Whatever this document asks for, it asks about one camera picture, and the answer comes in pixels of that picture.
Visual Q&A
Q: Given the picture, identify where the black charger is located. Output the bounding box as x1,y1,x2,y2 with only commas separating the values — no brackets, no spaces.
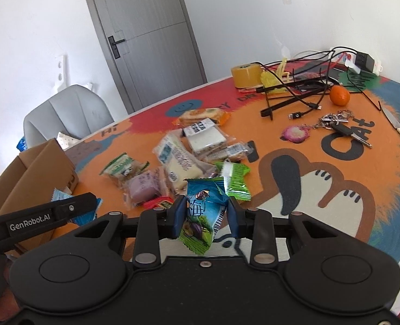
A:
354,52,376,72

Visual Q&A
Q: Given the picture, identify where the bright green snack packet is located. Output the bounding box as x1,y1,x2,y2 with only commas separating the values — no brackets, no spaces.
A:
214,161,253,202

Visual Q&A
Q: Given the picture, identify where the white perforated board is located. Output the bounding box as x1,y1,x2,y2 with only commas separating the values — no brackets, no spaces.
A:
53,54,67,92

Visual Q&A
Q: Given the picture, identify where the dark flat pad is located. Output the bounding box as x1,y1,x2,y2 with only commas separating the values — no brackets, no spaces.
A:
293,59,339,76

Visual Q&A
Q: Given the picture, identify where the key bunch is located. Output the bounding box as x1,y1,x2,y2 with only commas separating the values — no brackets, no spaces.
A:
310,110,373,149

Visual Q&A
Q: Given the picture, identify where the orange biscuit packet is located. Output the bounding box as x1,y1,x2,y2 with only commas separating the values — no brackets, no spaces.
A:
173,107,231,127

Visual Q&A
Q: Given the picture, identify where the black door handle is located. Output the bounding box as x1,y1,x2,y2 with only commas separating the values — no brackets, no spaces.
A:
108,36,126,59

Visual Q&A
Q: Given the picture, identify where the white sandwich cracker packet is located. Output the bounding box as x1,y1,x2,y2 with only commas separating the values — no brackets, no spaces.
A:
181,118,236,154

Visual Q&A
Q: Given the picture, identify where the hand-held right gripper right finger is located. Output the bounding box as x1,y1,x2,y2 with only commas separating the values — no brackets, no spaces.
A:
227,198,336,266

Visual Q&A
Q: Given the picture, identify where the yellow tape roll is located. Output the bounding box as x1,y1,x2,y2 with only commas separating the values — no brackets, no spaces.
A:
231,63,263,89

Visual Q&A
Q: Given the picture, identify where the cardboard box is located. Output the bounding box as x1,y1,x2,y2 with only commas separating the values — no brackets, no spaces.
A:
0,138,97,254

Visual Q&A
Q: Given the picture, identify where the grey door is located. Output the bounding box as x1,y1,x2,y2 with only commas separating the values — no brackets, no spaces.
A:
79,0,208,115

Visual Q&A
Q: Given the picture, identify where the yellow plastic bag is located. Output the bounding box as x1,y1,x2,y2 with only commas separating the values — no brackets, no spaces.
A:
260,69,288,94

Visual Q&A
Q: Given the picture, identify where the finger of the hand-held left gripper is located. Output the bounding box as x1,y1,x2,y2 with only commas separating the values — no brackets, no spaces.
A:
53,192,98,226

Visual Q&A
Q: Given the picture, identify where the black folding stand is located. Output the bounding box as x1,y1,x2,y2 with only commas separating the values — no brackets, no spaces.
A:
256,74,332,121

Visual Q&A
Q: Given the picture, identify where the yellow plastic clip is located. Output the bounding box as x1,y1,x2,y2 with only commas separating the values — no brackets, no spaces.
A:
276,57,293,82

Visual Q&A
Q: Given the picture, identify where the orange mandarin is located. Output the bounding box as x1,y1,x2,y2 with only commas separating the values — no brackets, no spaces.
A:
329,85,350,106

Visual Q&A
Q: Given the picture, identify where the black usb cable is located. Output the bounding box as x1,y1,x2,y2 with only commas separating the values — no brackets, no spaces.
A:
254,49,337,121

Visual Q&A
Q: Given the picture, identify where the purple pastry packet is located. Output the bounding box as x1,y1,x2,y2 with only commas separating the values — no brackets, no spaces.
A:
122,169,163,209

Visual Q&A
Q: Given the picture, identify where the printed cartoon table mat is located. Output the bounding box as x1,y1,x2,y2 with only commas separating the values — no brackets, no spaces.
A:
63,74,400,268

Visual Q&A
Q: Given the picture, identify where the pink keychain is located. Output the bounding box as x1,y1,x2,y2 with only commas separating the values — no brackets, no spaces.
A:
281,125,310,143

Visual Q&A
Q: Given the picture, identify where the blue cartoon snack packet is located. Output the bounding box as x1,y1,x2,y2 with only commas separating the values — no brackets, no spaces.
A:
179,177,228,256

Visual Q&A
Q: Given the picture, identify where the cream pastry packet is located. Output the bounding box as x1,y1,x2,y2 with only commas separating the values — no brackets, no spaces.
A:
152,132,217,197

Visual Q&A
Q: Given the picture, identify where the dotted cushion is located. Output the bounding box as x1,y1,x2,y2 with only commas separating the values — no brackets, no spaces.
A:
56,132,80,151

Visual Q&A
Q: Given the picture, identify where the red snack packet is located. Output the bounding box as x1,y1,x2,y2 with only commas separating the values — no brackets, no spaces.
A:
142,196,175,210

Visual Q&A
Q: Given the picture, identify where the light blue snack packet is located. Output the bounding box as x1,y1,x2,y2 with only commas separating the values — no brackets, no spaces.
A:
51,189,74,204
85,196,104,226

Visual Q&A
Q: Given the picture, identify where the black power cable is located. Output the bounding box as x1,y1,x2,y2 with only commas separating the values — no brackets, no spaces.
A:
332,45,382,111

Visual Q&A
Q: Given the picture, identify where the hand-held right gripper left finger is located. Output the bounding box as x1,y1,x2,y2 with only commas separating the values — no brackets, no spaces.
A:
73,194,188,265

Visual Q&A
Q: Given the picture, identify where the brown cracker packet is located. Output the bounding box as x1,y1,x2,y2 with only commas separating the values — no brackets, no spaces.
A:
200,142,249,163

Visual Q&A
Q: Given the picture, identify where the green cow snack packet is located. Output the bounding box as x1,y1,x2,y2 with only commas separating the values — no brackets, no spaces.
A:
100,152,149,187

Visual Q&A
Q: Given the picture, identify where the white power strip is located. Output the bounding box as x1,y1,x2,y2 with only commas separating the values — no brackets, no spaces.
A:
342,52,383,75

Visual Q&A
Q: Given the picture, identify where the grey chair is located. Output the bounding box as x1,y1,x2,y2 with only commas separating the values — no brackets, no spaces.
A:
23,84,115,150

